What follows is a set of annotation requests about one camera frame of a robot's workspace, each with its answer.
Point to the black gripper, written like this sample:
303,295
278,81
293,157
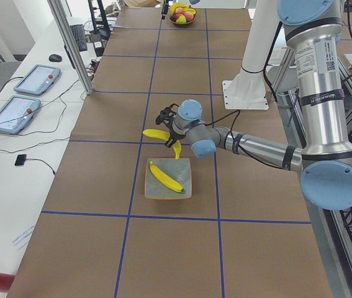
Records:
176,135
164,10

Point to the greenish yellow banana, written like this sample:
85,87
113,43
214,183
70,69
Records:
155,133

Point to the yellow curved banana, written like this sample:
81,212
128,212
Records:
177,148

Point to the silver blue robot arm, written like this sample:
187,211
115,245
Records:
291,53

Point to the square blue plate orange rim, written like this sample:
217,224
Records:
180,170

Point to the red apple left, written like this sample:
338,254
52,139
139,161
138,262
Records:
179,11

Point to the red apple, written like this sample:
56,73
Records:
189,16
179,11

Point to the green pear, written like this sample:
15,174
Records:
181,20

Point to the red apple right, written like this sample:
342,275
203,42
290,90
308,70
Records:
189,16

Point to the black keyboard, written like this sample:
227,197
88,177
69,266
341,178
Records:
77,31

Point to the black computer mouse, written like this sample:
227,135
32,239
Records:
55,58

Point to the blue teach pendant far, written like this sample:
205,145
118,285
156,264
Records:
38,80

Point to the blue teach pendant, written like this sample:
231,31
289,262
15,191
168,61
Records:
16,113
38,80

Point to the small black box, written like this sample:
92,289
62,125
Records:
20,160

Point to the blue teach pendant near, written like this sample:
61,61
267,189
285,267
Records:
16,113

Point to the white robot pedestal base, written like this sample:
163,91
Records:
247,90

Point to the aluminium frame post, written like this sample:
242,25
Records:
70,44

